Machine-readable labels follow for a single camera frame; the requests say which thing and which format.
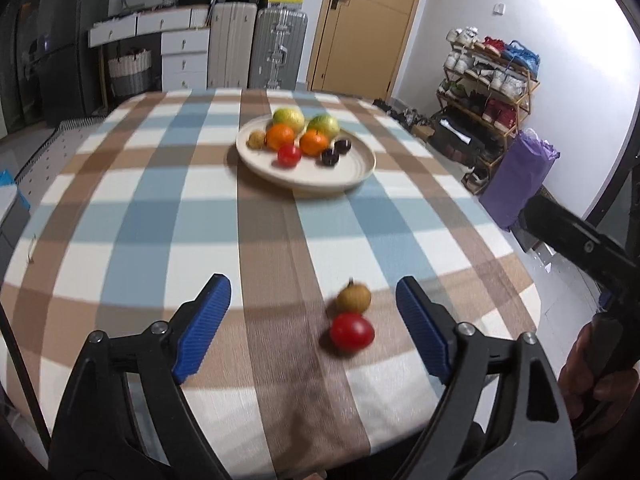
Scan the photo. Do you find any cream round plate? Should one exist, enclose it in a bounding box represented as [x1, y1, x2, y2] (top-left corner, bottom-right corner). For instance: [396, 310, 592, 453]
[236, 114, 377, 192]

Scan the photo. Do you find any wicker basket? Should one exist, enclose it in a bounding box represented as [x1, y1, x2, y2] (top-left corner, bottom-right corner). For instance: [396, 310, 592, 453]
[107, 50, 153, 99]

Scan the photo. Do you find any purple bag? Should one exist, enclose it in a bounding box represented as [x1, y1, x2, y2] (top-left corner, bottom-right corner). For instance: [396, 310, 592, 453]
[479, 130, 560, 232]

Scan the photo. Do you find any person's right hand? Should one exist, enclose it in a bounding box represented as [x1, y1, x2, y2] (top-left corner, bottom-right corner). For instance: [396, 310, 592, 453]
[557, 320, 640, 436]

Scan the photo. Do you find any silver suitcase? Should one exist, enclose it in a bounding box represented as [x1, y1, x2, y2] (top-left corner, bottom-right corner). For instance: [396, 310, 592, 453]
[248, 7, 309, 91]

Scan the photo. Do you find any dark refrigerator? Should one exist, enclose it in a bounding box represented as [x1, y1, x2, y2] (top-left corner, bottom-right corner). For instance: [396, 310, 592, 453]
[0, 0, 108, 131]

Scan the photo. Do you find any wooden shoe rack with shoes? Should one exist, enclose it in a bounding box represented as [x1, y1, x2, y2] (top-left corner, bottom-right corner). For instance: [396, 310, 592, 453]
[436, 27, 542, 196]

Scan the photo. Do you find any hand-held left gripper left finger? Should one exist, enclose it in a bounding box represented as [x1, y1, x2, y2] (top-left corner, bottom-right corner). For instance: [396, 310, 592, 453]
[47, 273, 233, 480]

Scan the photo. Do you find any black cable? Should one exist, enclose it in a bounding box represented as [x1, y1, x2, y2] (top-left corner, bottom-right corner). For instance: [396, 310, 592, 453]
[0, 305, 53, 456]

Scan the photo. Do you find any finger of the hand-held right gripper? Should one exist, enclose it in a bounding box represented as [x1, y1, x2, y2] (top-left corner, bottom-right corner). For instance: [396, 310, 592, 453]
[519, 194, 640, 306]

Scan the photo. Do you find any pile of floor shoes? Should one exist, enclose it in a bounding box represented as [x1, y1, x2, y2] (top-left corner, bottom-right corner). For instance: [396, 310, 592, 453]
[374, 98, 437, 137]

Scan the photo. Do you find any tan wooden door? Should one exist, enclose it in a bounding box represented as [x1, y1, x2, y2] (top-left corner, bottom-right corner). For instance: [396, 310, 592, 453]
[306, 0, 430, 104]

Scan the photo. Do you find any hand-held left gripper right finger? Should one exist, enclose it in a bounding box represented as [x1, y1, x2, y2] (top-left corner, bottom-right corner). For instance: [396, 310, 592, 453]
[396, 276, 576, 480]

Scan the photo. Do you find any large orange mandarin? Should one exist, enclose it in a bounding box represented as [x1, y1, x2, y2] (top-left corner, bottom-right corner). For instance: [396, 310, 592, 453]
[265, 124, 297, 151]

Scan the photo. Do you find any checked tablecloth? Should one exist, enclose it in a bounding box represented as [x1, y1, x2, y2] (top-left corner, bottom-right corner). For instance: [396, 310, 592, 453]
[0, 87, 543, 478]

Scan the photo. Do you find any white drawer cabinet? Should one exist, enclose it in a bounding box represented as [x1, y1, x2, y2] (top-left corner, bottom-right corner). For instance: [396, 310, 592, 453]
[89, 5, 211, 92]

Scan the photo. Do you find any small orange mandarin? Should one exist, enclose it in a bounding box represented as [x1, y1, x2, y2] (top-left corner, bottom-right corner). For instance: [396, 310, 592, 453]
[299, 129, 331, 157]

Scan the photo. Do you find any yellow-green round fruit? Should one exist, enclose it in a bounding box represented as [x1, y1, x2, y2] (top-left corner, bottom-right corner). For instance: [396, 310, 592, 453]
[306, 115, 341, 140]
[272, 107, 306, 134]

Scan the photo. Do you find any beige suitcase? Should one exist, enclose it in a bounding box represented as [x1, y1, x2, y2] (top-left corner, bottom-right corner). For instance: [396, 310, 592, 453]
[206, 2, 258, 90]

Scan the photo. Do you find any grey floor rug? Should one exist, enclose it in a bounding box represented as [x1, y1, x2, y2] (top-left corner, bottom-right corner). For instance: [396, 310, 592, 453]
[14, 117, 107, 206]

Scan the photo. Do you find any blue bag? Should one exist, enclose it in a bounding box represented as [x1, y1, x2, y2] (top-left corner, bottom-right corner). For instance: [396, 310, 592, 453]
[505, 41, 543, 75]

